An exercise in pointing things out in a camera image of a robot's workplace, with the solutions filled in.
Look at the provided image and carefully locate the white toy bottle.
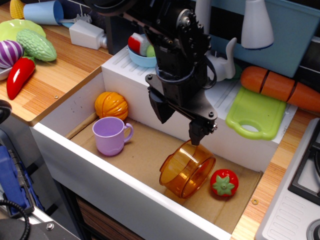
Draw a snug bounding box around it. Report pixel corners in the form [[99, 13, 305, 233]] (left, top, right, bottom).
[[69, 20, 108, 50]]

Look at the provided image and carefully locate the toy stove top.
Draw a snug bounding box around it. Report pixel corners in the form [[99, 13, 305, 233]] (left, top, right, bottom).
[[255, 118, 320, 240]]

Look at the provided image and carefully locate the light blue plastic cup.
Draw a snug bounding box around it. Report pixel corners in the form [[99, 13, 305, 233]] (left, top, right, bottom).
[[23, 0, 64, 25]]

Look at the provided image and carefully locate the orange toy carrot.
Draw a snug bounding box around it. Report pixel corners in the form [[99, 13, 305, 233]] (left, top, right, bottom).
[[240, 66, 320, 113]]

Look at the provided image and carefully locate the red toy tomato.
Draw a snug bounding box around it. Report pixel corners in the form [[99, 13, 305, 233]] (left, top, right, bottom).
[[210, 169, 239, 197]]

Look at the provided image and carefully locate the light blue bowl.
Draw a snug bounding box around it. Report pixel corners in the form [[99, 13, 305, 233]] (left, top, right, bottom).
[[128, 47, 157, 68]]

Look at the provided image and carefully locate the yellow toy corn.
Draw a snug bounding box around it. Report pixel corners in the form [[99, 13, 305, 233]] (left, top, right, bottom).
[[9, 0, 25, 20]]

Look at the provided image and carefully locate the black cable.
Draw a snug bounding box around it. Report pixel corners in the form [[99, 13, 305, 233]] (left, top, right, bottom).
[[0, 199, 31, 240]]

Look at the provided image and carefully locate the red white toy sushi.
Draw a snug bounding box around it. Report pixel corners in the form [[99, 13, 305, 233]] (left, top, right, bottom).
[[127, 32, 150, 57]]

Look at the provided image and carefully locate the cardboard sink liner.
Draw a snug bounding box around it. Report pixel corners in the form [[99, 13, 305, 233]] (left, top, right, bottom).
[[67, 114, 262, 233]]

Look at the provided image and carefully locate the white toy faucet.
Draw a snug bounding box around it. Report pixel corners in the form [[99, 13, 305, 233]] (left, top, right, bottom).
[[206, 37, 237, 82]]

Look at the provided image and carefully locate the green toy bitter melon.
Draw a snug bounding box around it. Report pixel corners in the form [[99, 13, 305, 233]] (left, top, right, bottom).
[[16, 29, 57, 62]]

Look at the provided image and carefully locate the green plastic cutting board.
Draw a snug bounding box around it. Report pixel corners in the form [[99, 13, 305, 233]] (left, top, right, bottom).
[[225, 87, 287, 141]]

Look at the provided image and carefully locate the blue clamp device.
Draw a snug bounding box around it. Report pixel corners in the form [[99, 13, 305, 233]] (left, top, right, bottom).
[[0, 145, 45, 214]]

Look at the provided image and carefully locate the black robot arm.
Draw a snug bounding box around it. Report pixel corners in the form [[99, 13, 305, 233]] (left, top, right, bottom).
[[86, 0, 217, 146]]

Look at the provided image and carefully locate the orange toy pumpkin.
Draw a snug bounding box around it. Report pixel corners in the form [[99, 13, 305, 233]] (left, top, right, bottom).
[[94, 91, 129, 121]]

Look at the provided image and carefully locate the purple plastic mug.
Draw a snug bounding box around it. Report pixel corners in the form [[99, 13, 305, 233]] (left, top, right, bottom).
[[92, 117, 134, 156]]

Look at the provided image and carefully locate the red toy chili pepper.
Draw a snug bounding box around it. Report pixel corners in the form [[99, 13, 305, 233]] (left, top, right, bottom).
[[6, 56, 36, 100]]

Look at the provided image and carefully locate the light green plate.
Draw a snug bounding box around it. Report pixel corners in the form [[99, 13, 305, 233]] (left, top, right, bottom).
[[0, 19, 46, 41]]

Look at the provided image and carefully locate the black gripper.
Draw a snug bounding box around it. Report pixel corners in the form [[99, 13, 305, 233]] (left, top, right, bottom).
[[145, 65, 217, 146]]

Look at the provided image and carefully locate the transparent orange plastic pot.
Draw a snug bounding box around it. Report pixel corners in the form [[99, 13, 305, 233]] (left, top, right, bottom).
[[159, 140, 216, 199]]

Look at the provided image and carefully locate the purple striped toy onion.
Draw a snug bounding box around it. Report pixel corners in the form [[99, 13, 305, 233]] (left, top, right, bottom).
[[0, 40, 24, 69]]

